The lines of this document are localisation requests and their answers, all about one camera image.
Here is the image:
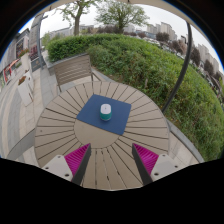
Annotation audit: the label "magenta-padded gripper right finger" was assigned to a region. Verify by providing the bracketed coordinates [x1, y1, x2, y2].
[131, 142, 184, 187]

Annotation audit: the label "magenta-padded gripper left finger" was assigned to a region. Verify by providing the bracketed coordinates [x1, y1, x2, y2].
[41, 143, 92, 186]

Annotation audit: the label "white and teal computer mouse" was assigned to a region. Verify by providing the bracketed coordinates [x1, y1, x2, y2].
[99, 103, 113, 122]

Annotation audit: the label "dark blue mouse pad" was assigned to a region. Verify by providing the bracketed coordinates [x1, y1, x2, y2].
[76, 93, 132, 136]

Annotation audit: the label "white planter box with flowers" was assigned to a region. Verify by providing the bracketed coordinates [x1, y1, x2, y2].
[17, 75, 34, 107]

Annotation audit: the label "beige slatted outdoor chair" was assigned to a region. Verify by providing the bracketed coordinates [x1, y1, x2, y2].
[52, 53, 101, 94]

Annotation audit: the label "dark curved umbrella pole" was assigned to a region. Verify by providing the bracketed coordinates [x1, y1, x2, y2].
[161, 21, 193, 114]

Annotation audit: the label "tall grey sign pillar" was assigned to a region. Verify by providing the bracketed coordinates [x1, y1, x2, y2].
[29, 13, 49, 73]

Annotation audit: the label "distant apartment buildings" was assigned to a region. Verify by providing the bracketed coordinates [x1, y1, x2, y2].
[144, 21, 223, 78]

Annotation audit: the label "bare-trunked leaning tree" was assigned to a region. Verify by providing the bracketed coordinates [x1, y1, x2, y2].
[56, 0, 101, 37]

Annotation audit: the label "round leafy green tree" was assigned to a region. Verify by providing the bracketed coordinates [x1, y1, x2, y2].
[95, 0, 150, 35]

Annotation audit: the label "beige patio umbrella canopy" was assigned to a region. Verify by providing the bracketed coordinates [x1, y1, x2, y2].
[49, 0, 214, 51]

